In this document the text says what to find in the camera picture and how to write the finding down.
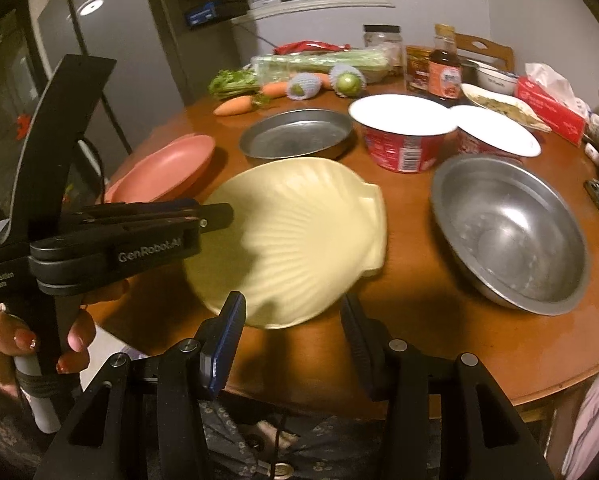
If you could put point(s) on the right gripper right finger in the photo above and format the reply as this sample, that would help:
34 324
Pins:
482 435

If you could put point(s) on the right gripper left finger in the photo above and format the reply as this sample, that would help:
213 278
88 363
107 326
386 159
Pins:
105 436

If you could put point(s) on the pink oval plate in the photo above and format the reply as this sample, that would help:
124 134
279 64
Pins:
165 174

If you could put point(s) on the large steel bowl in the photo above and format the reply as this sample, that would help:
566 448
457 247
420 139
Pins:
514 237

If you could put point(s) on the yellow shell-shaped plate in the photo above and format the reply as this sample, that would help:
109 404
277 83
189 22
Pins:
305 230

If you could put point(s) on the steel pan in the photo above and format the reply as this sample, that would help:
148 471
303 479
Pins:
307 132

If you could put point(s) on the red instant noodle bowl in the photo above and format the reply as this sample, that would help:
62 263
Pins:
403 133

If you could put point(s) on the person's left hand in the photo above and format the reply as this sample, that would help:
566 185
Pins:
16 339

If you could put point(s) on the front carrot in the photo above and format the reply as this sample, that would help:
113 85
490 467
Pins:
241 105

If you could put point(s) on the carrot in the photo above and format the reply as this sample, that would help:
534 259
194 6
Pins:
322 79
274 90
241 105

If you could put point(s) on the grey refrigerator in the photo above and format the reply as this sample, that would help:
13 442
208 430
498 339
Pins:
162 65

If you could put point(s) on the bagged celery bunch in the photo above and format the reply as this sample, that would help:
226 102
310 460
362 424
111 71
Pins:
374 63

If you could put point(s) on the blue box on shelf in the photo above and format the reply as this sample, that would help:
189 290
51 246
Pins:
201 15

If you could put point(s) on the netted green fruit left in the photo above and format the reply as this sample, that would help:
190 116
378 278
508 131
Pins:
303 86

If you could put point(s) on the netted green fruit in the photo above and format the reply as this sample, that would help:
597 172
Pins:
303 86
346 81

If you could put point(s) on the white dish of greens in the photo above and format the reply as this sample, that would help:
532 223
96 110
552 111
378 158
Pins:
513 108

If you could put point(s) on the red tissue box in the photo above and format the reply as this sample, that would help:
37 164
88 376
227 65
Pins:
561 119

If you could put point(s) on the red snack bag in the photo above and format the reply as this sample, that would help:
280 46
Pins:
309 46

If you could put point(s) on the dark sauce bottle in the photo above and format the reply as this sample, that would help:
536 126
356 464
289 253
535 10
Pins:
445 68

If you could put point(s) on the netted green fruit right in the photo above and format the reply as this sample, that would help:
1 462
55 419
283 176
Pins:
346 81

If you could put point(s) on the white ceramic bowl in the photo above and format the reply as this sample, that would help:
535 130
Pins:
494 80

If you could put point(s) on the chili sauce jar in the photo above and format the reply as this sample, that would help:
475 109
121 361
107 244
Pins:
417 68

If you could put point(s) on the wooden chair back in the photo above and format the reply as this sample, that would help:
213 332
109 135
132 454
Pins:
504 55

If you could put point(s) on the black-lid glass jar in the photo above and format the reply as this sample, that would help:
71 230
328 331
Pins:
388 38

